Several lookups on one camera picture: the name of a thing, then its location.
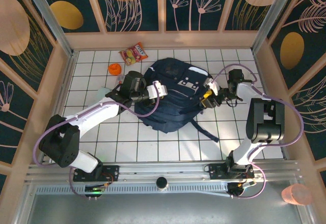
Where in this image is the navy blue backpack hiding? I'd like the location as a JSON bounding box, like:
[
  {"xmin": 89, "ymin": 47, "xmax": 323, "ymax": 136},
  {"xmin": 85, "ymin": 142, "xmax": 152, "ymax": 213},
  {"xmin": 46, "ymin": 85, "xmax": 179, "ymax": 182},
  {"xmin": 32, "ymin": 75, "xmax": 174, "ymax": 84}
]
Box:
[{"xmin": 134, "ymin": 58, "xmax": 220, "ymax": 143}]

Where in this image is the small orange cup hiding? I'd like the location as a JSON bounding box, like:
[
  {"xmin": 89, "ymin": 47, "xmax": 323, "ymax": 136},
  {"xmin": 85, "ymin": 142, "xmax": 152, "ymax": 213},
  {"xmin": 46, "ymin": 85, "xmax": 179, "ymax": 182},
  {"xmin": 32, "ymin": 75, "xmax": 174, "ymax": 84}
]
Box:
[{"xmin": 107, "ymin": 63, "xmax": 122, "ymax": 76}]

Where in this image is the orange candy snack bag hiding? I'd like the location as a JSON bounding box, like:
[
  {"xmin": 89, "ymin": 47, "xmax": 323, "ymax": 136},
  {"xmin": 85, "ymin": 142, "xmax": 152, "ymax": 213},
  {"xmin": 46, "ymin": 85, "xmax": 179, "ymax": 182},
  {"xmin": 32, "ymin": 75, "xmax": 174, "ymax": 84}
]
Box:
[{"xmin": 118, "ymin": 42, "xmax": 149, "ymax": 68}]

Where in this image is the black round knob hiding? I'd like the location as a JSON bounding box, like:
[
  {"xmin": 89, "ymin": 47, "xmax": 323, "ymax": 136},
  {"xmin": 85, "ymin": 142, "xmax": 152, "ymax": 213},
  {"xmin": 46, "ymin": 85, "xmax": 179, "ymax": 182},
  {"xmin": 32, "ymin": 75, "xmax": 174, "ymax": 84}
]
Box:
[{"xmin": 155, "ymin": 176, "xmax": 169, "ymax": 191}]

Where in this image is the black controller board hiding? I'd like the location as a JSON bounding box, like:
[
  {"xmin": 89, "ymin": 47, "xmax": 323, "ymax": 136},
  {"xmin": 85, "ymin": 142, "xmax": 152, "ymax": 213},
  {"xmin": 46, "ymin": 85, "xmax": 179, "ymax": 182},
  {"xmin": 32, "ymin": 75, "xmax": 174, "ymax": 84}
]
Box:
[
  {"xmin": 85, "ymin": 185, "xmax": 105, "ymax": 199},
  {"xmin": 227, "ymin": 182, "xmax": 247, "ymax": 199}
]

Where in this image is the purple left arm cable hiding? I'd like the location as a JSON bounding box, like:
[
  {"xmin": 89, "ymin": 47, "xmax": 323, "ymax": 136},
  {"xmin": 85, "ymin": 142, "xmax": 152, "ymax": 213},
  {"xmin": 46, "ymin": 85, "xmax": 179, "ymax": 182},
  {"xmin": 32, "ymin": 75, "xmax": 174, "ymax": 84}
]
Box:
[{"xmin": 34, "ymin": 95, "xmax": 161, "ymax": 199}]

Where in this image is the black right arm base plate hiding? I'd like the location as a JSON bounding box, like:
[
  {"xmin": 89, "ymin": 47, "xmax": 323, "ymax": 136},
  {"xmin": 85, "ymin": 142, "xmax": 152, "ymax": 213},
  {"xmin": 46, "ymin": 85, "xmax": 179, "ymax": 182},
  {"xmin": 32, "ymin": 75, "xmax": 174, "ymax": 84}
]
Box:
[{"xmin": 208, "ymin": 162, "xmax": 255, "ymax": 180}]

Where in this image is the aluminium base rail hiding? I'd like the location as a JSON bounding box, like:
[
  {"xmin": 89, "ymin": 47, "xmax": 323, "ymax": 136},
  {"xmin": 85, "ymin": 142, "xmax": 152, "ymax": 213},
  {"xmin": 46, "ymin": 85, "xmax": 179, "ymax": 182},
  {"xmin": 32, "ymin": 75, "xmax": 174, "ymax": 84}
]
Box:
[{"xmin": 25, "ymin": 159, "xmax": 304, "ymax": 184}]

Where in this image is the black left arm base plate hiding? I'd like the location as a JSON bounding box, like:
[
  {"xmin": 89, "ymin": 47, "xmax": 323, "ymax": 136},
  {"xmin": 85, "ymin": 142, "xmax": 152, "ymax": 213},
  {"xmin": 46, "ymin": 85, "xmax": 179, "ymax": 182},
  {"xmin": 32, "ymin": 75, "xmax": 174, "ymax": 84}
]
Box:
[{"xmin": 73, "ymin": 164, "xmax": 120, "ymax": 183}]

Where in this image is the aluminium corner post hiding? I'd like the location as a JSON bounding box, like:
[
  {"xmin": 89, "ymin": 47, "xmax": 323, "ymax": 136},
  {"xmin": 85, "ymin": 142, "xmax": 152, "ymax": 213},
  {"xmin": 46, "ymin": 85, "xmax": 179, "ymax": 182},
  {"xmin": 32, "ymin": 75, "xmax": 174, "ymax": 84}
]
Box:
[
  {"xmin": 21, "ymin": 0, "xmax": 74, "ymax": 57},
  {"xmin": 251, "ymin": 0, "xmax": 297, "ymax": 54}
]

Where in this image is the perforated metal cable duct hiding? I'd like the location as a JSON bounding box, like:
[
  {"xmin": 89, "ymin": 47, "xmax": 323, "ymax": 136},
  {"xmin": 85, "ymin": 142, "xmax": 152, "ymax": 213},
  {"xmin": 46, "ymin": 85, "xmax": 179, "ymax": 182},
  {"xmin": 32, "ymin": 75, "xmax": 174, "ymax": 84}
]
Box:
[{"xmin": 35, "ymin": 183, "xmax": 230, "ymax": 195}]

